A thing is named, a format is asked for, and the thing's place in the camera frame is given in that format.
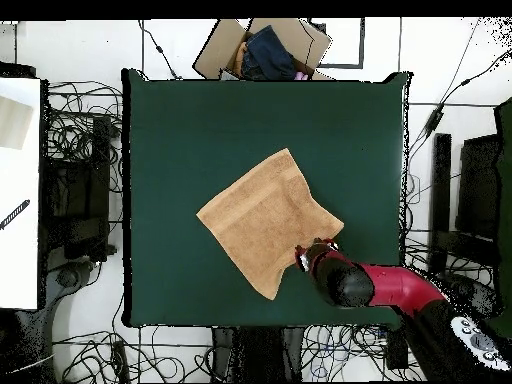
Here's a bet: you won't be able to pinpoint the tan terry towel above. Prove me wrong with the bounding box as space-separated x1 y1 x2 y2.
195 147 345 301

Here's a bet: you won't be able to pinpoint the orange cloth item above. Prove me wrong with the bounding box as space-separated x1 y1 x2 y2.
233 41 248 76

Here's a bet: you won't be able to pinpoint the dark green table cloth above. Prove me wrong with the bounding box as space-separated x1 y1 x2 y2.
120 68 413 329

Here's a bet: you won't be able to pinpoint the dark blue jeans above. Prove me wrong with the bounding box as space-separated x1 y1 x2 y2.
240 24 297 81

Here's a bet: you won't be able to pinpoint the dark green fabric sheet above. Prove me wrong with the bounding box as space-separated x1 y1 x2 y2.
475 97 512 341

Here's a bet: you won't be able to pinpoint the brown cardboard box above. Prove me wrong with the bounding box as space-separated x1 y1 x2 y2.
192 17 333 81

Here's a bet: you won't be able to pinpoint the black metal stand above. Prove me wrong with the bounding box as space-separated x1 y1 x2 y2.
39 114 114 263

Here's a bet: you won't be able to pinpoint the white desk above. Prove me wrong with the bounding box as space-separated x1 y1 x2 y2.
0 76 42 311

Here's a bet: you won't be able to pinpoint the beige cardboard piece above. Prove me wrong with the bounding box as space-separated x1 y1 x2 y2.
0 95 34 151

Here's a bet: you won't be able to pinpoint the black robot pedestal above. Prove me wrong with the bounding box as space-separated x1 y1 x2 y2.
211 326 305 383

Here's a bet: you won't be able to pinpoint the black cable with adapter block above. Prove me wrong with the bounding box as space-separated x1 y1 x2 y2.
405 47 512 169

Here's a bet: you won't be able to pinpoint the black metal frame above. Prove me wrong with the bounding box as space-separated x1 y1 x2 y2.
427 132 503 275

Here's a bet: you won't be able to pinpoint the black cable with inline plug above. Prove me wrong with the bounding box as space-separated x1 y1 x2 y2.
137 19 183 81

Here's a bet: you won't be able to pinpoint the black ribbed strap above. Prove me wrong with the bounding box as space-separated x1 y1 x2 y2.
0 198 32 232

